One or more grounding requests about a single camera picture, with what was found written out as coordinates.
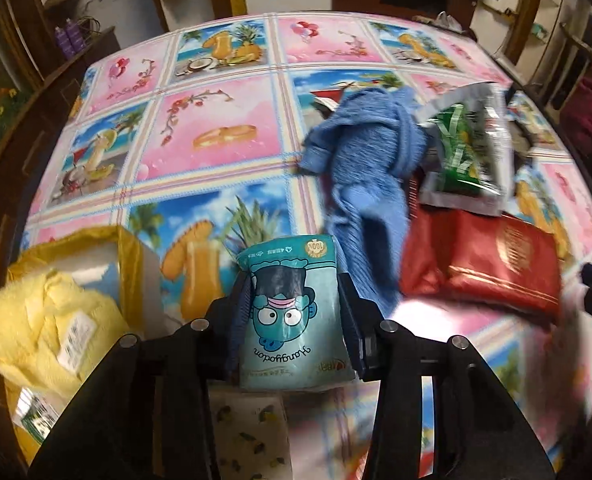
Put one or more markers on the teal tissue packet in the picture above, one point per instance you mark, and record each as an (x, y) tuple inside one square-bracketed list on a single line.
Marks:
[(296, 350)]

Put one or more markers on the printed tablecloth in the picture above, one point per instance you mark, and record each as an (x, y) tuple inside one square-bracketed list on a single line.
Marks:
[(216, 110)]

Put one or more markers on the wooden cabinet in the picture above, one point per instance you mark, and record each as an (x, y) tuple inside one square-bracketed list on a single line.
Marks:
[(31, 20)]

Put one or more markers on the green silver foil packet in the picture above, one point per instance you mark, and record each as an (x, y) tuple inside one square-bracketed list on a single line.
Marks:
[(465, 160)]

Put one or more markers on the purple bottle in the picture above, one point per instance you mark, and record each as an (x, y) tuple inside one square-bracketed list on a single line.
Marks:
[(59, 41), (74, 35)]

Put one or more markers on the red garment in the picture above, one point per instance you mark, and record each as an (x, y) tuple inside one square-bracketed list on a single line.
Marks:
[(590, 105)]

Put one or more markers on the white plastic bag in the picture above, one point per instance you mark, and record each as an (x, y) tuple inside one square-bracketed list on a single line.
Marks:
[(446, 20)]

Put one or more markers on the green white packet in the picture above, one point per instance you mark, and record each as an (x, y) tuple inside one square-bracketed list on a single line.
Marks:
[(36, 412)]

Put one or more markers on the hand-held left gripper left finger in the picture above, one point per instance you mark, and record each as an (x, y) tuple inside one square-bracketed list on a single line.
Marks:
[(238, 332)]

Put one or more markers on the golden cardboard box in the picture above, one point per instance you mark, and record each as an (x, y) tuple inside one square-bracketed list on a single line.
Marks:
[(131, 260)]

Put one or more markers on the blue towel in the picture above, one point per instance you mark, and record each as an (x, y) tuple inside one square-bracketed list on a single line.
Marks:
[(365, 160)]

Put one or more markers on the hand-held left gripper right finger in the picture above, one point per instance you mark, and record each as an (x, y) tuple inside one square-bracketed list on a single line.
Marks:
[(352, 322)]

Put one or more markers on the yellow towel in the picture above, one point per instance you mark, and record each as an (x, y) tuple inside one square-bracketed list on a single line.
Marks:
[(36, 320)]

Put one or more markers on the red foil packet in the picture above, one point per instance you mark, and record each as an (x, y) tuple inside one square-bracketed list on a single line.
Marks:
[(485, 260)]

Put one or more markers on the lemon print tissue pack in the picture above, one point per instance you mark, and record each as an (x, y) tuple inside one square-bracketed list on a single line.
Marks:
[(251, 435)]

